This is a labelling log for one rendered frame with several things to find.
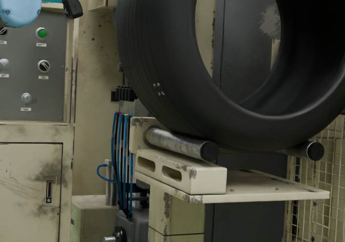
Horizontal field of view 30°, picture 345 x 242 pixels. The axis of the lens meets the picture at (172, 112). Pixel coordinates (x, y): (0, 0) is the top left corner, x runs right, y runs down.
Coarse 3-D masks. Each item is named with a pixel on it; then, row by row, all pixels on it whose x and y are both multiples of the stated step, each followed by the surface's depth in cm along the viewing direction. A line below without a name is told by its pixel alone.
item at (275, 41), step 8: (272, 40) 202; (272, 48) 202; (272, 56) 202; (272, 64) 202; (336, 120) 190; (344, 120) 191; (336, 128) 190; (344, 128) 191; (320, 136) 188; (336, 136) 190
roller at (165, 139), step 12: (156, 132) 166; (168, 132) 161; (156, 144) 166; (168, 144) 157; (180, 144) 150; (192, 144) 145; (204, 144) 140; (216, 144) 141; (192, 156) 147; (204, 156) 140; (216, 156) 141
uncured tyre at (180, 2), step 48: (144, 0) 136; (192, 0) 134; (288, 0) 176; (336, 0) 166; (144, 48) 138; (192, 48) 134; (288, 48) 177; (336, 48) 168; (144, 96) 151; (192, 96) 136; (288, 96) 175; (336, 96) 150; (240, 144) 144; (288, 144) 149
